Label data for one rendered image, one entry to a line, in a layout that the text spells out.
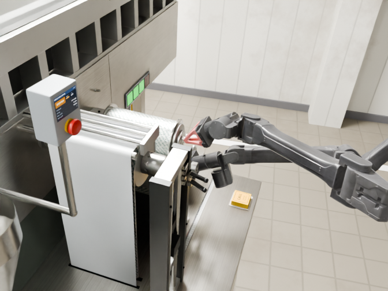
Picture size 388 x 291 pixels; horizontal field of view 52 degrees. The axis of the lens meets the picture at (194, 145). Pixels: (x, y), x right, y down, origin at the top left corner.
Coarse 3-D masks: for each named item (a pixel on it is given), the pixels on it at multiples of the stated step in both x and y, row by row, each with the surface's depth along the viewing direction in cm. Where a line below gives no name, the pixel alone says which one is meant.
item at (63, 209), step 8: (0, 192) 86; (8, 192) 86; (16, 192) 86; (24, 200) 85; (32, 200) 84; (40, 200) 84; (48, 208) 84; (56, 208) 83; (64, 208) 83; (72, 216) 82
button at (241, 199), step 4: (236, 192) 163; (240, 192) 163; (244, 192) 163; (236, 196) 161; (240, 196) 161; (244, 196) 161; (248, 196) 162; (232, 200) 159; (236, 200) 159; (240, 200) 159; (244, 200) 159; (248, 200) 160; (232, 204) 160; (236, 204) 159; (240, 204) 159; (244, 204) 158; (248, 204) 159
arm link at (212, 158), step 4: (212, 152) 141; (216, 152) 140; (220, 152) 142; (208, 156) 140; (212, 156) 140; (216, 156) 139; (220, 156) 140; (208, 160) 140; (212, 160) 139; (216, 160) 139; (220, 160) 140; (208, 164) 140; (212, 164) 140; (216, 164) 139; (220, 164) 139; (224, 164) 141; (208, 168) 142; (212, 168) 142; (220, 168) 142; (224, 168) 141
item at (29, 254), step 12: (48, 192) 126; (36, 216) 123; (48, 216) 130; (60, 216) 137; (24, 228) 118; (36, 228) 124; (48, 228) 131; (60, 228) 139; (24, 240) 120; (36, 240) 126; (48, 240) 133; (24, 252) 121; (36, 252) 128; (48, 252) 135; (24, 264) 123; (36, 264) 129; (24, 276) 124
